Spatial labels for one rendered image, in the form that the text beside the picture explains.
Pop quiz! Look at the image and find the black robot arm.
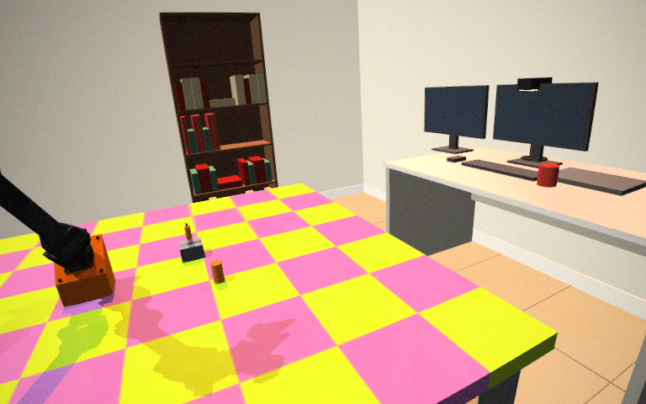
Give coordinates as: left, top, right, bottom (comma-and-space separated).
0, 172, 95, 274

